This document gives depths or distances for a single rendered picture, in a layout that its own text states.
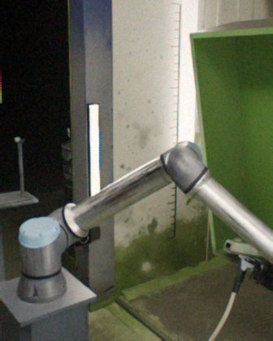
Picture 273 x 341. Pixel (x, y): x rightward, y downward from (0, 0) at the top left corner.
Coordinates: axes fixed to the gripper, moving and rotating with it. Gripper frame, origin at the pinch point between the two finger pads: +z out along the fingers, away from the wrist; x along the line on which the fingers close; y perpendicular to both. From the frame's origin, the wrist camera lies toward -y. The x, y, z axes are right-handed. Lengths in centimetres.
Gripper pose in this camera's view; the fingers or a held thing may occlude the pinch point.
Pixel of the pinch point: (244, 255)
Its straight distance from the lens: 196.1
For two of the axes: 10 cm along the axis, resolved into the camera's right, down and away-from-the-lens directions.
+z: -4.7, -1.8, 8.6
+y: -3.0, 9.5, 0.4
